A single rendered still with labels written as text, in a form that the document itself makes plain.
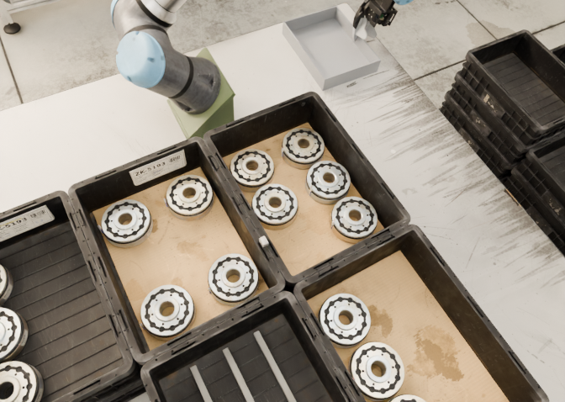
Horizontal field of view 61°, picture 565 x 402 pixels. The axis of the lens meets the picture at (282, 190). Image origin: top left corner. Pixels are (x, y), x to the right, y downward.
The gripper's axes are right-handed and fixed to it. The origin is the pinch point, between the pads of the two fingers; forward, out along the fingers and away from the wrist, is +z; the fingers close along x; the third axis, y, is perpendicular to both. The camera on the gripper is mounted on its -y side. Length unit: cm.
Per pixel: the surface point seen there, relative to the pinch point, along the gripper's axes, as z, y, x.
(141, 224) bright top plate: 12, 36, -86
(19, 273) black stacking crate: 22, 32, -110
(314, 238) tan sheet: 6, 56, -55
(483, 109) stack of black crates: 14, 32, 47
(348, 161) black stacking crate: -3, 45, -41
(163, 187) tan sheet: 13, 28, -78
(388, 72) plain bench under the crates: 2.5, 15.7, 3.0
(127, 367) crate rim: 9, 63, -101
